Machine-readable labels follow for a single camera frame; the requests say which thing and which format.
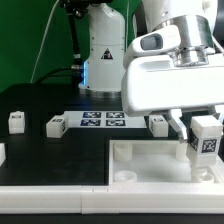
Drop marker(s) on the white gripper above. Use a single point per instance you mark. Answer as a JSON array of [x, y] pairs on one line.
[[154, 84]]

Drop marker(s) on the white square tabletop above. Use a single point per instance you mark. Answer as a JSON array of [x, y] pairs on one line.
[[148, 161]]

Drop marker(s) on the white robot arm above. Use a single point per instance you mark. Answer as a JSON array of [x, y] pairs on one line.
[[176, 54]]

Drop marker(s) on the white U-shaped obstacle fence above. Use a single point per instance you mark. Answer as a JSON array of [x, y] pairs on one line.
[[120, 197]]

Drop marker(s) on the white sheet with AprilTags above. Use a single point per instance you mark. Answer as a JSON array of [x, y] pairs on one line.
[[103, 119]]

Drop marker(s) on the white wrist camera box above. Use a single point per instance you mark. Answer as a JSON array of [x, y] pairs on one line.
[[158, 42]]

